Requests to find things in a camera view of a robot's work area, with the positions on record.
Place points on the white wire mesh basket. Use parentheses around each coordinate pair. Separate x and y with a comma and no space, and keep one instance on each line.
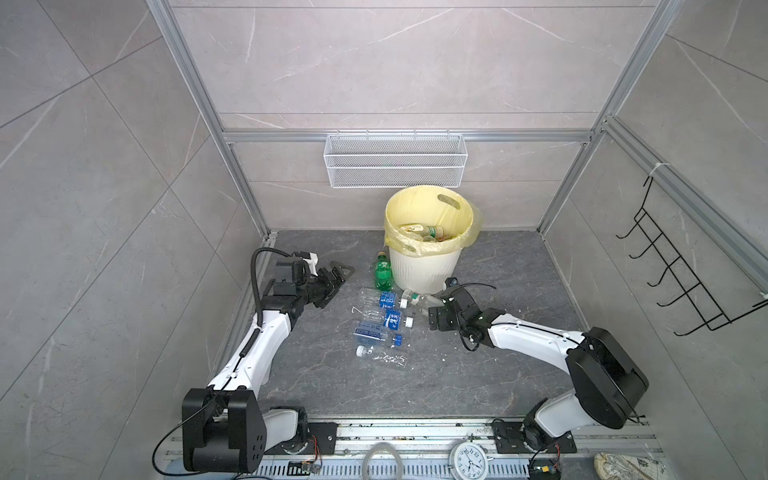
(394,160)

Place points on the black wire hook rack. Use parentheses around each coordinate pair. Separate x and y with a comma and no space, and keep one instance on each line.
(709,313)

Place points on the white analog clock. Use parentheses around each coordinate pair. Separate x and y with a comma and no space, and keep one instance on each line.
(468,461)

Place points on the green bottle near bin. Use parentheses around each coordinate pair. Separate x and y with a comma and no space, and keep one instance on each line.
(383,275)

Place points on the blue label bottle white cap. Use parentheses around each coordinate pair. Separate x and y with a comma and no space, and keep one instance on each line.
(372,298)

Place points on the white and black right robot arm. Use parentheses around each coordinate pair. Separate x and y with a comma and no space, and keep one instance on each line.
(607,384)

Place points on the crushed clear bottle white cap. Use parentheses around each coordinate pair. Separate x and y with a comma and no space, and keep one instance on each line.
(382,356)

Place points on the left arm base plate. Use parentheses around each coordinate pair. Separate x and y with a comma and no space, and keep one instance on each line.
(320,434)

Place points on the white bin with yellow bag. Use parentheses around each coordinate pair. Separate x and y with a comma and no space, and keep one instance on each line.
(419,266)

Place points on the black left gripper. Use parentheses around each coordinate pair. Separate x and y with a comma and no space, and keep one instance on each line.
(330,286)

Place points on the clear bottle green label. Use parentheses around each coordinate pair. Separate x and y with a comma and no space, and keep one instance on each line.
(423,232)

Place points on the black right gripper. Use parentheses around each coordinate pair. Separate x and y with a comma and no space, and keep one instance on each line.
(441,321)

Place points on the clear tube loop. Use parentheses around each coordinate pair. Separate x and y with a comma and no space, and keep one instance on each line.
(382,460)

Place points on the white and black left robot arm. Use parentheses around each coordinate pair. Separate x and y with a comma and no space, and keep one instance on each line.
(222,425)

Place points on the clear bottle blue cap bottom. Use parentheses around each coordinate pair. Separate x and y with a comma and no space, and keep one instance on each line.
(370,334)

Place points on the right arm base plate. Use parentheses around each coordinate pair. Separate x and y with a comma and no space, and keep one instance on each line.
(519,437)

